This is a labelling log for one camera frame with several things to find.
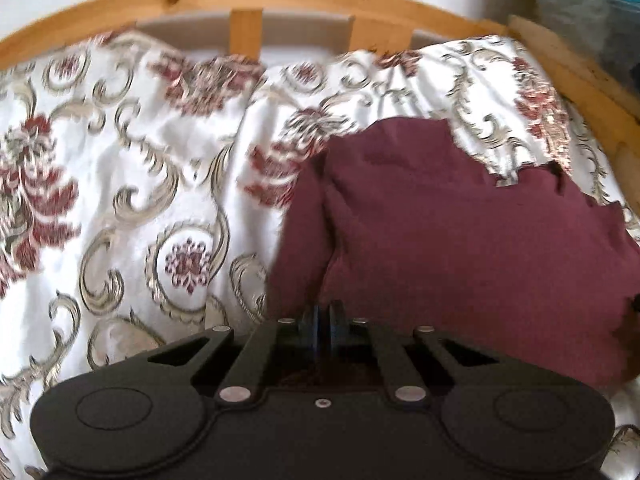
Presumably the floral satin blanket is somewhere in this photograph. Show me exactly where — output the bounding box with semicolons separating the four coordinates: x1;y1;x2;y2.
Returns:
0;30;640;480

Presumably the clear plastic bag of bedding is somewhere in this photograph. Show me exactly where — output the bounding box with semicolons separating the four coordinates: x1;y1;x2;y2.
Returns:
530;0;640;76

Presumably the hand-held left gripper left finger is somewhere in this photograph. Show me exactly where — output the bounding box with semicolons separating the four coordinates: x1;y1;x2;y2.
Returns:
147;304;321;407

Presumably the maroon long-sleeve sweater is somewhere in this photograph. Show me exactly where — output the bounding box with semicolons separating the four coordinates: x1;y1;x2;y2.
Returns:
265;117;640;391

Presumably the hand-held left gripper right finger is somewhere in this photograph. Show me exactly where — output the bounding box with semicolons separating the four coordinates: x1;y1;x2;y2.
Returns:
320;300;498;407

